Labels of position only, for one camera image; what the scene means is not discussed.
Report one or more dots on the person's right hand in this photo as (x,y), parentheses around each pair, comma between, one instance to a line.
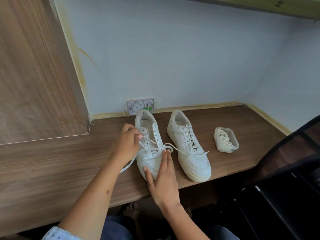
(163,187)

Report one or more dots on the person's left hand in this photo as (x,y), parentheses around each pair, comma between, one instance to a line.
(125,147)

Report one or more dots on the person's right middle finger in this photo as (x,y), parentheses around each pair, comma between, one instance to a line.
(170,161)

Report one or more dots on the person's right thumb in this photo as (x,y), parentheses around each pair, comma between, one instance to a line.
(149,176)

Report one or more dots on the person's left fingers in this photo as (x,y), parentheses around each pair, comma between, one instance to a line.
(133,133)

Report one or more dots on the white sneaker partly laced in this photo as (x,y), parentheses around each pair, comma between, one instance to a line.
(147,124)

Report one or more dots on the white shoelace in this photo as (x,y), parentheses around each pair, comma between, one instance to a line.
(128,166)

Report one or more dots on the person's right forearm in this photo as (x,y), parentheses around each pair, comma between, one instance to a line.
(182,222)

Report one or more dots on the person's left forearm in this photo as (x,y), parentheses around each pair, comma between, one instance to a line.
(92,197)

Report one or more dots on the white sneaker fully laced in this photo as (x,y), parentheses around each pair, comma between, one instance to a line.
(192,159)

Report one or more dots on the person's bare foot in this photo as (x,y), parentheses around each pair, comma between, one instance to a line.
(131,211)

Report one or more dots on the bundle of white shoelaces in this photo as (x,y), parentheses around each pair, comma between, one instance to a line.
(222,138)

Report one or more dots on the person's blue jeans legs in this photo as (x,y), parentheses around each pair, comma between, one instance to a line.
(117,227)

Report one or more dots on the clear plastic container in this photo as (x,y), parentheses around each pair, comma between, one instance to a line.
(231,144)

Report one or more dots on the light blue patterned sleeve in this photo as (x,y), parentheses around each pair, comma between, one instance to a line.
(58,234)

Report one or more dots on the wooden cabinet side panel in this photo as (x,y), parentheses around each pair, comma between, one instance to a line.
(35,72)

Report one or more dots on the black chair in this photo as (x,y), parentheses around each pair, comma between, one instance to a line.
(287,172)

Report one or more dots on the white wall socket plate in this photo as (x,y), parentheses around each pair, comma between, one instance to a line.
(140,106)

